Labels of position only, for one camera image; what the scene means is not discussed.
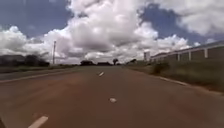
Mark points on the distant row of trees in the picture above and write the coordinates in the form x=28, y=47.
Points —
x=96, y=63

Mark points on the white billboard sign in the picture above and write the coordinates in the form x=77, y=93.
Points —
x=146, y=55

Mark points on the reddish brown asphalt road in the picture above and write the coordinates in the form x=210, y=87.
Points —
x=133, y=106

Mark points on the utility pole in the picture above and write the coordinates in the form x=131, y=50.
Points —
x=54, y=52

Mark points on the white road edge line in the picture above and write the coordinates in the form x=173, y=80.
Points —
x=33, y=76
x=173, y=81

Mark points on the grass verge with weeds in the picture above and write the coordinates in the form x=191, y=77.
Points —
x=193, y=71

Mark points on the white dashed centre line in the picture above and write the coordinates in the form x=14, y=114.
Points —
x=38, y=122

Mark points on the long concrete fence wall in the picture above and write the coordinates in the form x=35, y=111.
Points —
x=196, y=53

